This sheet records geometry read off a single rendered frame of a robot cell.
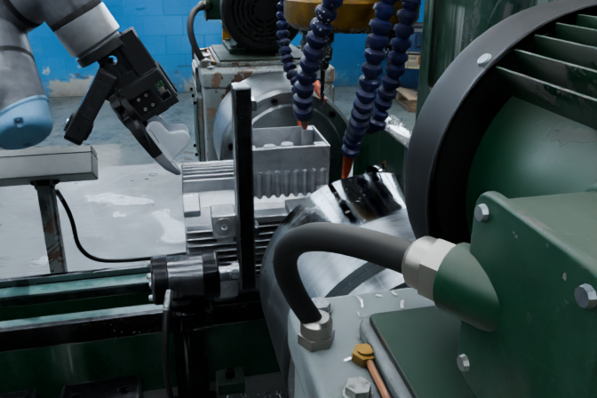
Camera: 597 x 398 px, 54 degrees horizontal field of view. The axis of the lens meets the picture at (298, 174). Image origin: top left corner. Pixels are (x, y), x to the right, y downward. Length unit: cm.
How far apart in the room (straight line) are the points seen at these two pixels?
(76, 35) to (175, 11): 550
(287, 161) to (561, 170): 57
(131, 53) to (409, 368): 61
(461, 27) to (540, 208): 75
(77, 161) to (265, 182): 38
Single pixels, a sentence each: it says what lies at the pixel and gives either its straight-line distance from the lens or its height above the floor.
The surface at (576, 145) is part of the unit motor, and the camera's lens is 26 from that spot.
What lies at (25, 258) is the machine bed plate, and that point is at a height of 80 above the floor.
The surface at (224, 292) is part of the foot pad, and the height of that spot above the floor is 96.
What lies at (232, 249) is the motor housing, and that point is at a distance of 78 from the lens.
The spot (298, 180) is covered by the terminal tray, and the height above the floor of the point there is 110.
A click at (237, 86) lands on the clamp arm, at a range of 65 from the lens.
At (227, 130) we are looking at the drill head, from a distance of 104.
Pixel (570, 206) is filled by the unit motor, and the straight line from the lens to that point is 20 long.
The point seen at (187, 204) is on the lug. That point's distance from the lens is 77.
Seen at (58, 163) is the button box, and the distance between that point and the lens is 106.
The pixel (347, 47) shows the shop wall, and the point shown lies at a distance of 656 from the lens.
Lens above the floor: 139
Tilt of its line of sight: 21 degrees down
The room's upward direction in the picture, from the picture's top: straight up
